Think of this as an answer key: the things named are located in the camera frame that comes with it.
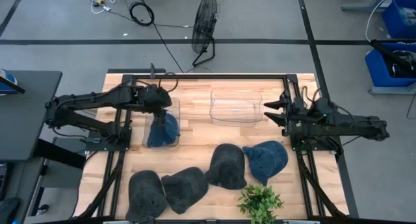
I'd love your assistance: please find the green potted plant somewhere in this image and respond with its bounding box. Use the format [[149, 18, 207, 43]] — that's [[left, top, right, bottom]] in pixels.
[[237, 183, 285, 224]]

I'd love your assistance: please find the black aluminium rig frame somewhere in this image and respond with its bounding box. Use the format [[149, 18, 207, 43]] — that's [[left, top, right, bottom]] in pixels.
[[77, 73, 351, 224]]

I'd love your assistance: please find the black coiled cable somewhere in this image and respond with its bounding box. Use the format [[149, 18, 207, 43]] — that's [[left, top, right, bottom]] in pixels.
[[129, 1, 194, 74]]

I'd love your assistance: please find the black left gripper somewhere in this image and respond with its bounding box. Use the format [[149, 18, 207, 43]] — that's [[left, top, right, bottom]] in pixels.
[[139, 85, 173, 125]]

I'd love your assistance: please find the clear plastic bin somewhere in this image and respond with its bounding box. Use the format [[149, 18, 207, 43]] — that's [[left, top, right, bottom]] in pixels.
[[142, 96, 181, 150], [209, 88, 264, 127]]

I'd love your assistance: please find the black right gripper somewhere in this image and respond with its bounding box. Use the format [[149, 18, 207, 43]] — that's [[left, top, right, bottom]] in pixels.
[[263, 92, 313, 137]]

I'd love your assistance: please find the white cable bundle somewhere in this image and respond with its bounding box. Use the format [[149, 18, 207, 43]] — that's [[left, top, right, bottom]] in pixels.
[[84, 0, 126, 15]]

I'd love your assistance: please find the black desk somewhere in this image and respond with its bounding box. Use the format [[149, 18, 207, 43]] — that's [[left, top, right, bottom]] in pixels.
[[0, 69, 64, 162]]

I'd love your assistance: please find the blue denim cap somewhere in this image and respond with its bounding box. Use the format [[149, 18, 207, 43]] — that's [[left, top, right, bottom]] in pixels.
[[242, 140, 289, 187], [146, 109, 181, 149]]

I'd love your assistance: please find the dark grey cap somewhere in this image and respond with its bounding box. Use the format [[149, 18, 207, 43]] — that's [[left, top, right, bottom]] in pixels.
[[204, 143, 248, 191], [161, 166, 210, 216], [125, 169, 170, 224]]

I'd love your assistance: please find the black floor fan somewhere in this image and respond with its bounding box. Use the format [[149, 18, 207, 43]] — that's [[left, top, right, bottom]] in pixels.
[[190, 0, 221, 68]]

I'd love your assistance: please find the blue storage bin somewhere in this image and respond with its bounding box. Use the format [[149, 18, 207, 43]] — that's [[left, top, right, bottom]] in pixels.
[[381, 0, 416, 40], [364, 41, 416, 88]]

